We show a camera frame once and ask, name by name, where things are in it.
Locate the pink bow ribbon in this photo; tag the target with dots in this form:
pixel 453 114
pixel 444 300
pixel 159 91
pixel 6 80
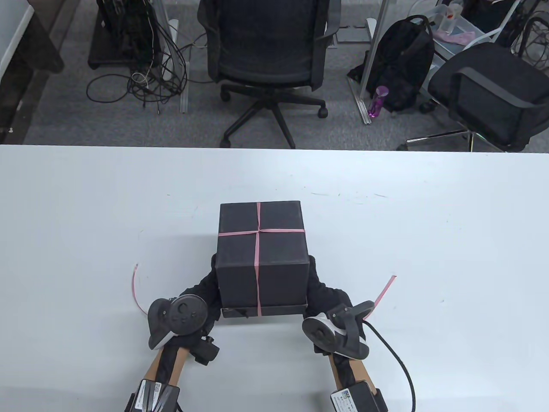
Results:
pixel 258 257

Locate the grey right hand controller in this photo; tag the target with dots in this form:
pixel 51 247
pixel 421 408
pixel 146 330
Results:
pixel 339 334

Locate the black mesh office chair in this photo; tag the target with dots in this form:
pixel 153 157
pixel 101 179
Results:
pixel 268 47

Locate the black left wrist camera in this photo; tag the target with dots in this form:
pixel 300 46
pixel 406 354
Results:
pixel 206 351

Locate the dark wooden side desk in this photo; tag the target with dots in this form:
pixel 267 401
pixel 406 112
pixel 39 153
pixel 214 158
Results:
pixel 38 51

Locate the black computer tower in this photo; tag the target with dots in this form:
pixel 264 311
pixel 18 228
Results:
pixel 124 38

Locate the purple water bottle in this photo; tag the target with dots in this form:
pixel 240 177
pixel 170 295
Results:
pixel 378 101

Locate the white power strip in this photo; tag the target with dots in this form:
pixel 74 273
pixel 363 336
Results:
pixel 172 30

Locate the black right forearm box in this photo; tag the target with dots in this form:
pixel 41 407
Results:
pixel 358 397

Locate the black backpack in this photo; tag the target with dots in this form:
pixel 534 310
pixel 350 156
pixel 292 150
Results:
pixel 403 60

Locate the black gift box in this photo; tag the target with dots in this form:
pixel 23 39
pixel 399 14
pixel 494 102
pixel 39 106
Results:
pixel 236 262

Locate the person's right forearm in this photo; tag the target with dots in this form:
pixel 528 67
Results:
pixel 349 373

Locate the grey hand controller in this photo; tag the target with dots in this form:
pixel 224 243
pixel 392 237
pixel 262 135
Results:
pixel 180 315
pixel 339 334

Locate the person's left hand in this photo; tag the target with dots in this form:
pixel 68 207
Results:
pixel 210 287

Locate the person's left forearm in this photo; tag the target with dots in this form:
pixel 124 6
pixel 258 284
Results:
pixel 165 365

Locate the person's right hand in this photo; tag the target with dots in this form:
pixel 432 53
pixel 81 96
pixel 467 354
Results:
pixel 326 300

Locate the black chrome-base office chair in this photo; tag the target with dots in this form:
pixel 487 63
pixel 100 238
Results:
pixel 493 81

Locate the grey left hand controller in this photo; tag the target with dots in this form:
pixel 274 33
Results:
pixel 180 315

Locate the pink cloth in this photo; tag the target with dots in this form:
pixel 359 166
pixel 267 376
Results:
pixel 459 36

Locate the black left forearm box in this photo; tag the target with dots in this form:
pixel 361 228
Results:
pixel 154 397

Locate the clear plastic bin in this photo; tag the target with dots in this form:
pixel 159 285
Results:
pixel 450 43

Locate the aluminium frame leg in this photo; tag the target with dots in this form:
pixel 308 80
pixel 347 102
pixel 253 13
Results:
pixel 372 51

